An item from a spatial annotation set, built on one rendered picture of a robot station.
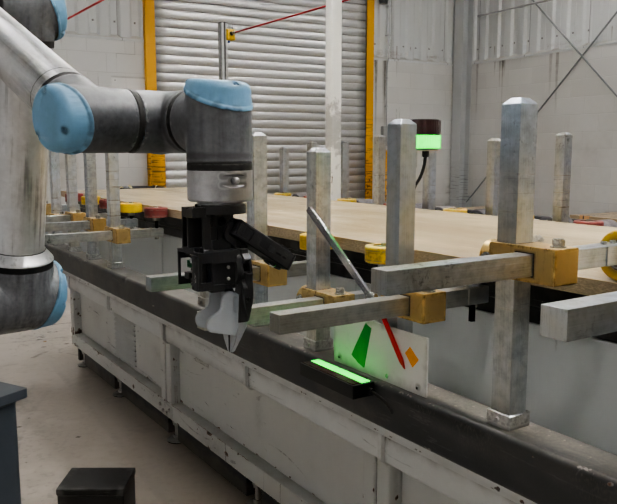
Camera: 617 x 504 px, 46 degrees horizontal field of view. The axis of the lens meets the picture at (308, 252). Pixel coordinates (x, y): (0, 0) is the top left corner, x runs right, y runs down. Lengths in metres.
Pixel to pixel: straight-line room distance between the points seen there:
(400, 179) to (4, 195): 0.81
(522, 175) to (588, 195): 9.11
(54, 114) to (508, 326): 0.68
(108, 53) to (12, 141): 7.71
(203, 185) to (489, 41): 10.70
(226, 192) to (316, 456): 1.19
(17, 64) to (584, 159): 9.38
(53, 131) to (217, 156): 0.22
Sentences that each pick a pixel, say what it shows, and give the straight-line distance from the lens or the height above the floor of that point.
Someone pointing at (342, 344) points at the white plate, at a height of 0.74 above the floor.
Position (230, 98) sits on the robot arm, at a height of 1.17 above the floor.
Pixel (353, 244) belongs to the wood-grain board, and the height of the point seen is 0.89.
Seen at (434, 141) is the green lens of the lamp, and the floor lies 1.12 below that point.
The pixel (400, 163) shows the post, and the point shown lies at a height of 1.08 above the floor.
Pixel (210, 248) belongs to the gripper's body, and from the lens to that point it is 1.01.
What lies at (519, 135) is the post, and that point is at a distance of 1.06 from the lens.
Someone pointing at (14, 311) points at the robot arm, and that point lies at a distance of 1.66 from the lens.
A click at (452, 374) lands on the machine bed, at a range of 1.51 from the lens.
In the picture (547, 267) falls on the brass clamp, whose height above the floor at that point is 0.95.
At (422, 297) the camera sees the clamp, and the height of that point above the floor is 0.87.
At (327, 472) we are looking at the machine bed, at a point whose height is 0.26.
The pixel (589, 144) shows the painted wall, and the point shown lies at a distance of 10.17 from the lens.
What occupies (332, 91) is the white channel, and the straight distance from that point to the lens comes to 3.08.
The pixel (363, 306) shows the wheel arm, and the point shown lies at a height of 0.86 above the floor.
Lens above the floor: 1.10
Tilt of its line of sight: 8 degrees down
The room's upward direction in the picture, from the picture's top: straight up
